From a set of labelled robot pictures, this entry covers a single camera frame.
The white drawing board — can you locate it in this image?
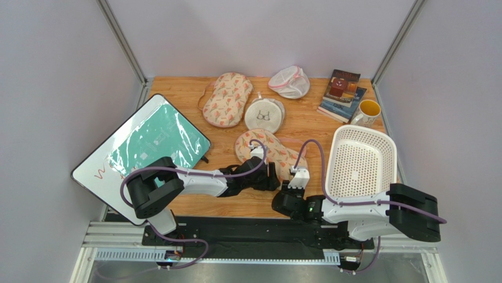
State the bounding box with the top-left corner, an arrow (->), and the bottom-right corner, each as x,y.
71,93 -> 212,226

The bottom blue book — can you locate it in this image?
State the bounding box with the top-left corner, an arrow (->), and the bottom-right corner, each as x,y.
317,87 -> 367,123

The white yellow-inside mug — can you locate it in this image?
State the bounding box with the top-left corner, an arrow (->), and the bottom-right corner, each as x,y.
350,100 -> 381,127

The top book dark cover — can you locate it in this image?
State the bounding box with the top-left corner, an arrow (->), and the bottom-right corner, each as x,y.
323,69 -> 361,107

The floral mesh laundry bag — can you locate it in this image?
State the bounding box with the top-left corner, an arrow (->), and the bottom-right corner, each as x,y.
199,72 -> 253,128
234,129 -> 303,181

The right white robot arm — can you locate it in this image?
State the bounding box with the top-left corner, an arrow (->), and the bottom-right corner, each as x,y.
272,183 -> 446,242

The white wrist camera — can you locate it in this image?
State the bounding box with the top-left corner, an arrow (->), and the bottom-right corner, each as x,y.
249,144 -> 267,160
288,166 -> 310,189

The teal sheet in plastic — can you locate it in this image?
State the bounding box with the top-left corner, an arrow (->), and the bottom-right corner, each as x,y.
108,104 -> 211,178

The white pink-trimmed mesh bag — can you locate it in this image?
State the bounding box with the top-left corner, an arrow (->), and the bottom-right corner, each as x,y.
267,65 -> 311,99

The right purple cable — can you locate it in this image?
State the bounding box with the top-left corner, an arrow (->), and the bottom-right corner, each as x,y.
293,139 -> 448,274

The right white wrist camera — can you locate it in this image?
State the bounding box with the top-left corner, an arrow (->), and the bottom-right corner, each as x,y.
288,166 -> 310,189

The aluminium frame rail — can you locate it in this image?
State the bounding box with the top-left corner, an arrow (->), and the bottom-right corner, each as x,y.
72,222 -> 447,282

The white perforated plastic basket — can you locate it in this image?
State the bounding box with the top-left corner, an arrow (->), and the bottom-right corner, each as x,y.
325,125 -> 398,199

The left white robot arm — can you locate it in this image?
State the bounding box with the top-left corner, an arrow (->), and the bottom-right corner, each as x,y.
120,156 -> 280,236

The round white mesh bag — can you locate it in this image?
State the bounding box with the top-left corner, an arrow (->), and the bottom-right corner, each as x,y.
244,92 -> 286,133

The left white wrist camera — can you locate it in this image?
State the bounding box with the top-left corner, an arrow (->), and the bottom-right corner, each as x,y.
249,144 -> 267,160

